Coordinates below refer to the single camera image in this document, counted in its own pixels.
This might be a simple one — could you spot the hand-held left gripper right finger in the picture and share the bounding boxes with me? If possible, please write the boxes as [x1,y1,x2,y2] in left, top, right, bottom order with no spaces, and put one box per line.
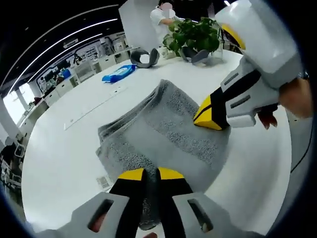
[157,166,267,238]

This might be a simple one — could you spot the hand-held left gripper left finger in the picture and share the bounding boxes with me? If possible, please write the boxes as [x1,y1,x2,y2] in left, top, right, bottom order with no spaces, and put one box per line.
[36,167,146,238]

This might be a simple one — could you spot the grey towel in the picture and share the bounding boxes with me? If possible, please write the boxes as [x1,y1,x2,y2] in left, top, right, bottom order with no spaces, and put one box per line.
[95,79,232,230]

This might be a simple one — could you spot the person's right hand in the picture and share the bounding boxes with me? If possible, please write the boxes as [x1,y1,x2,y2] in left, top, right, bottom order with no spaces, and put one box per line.
[257,78,315,130]

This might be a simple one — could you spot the white striped label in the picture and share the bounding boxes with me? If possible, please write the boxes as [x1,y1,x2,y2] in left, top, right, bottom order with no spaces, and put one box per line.
[96,175,110,190]

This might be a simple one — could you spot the green potted plant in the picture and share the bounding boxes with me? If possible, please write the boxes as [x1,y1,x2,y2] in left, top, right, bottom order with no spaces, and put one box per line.
[162,16,221,57]

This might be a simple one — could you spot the white table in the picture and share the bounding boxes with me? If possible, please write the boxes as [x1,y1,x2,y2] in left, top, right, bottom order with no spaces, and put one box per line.
[21,48,293,231]

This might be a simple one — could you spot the white flat strip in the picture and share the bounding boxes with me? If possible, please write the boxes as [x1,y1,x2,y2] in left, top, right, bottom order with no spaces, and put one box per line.
[63,86,129,131]

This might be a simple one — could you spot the blue wipes packet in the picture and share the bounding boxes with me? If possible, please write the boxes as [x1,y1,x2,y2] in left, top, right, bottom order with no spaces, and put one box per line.
[102,64,136,84]

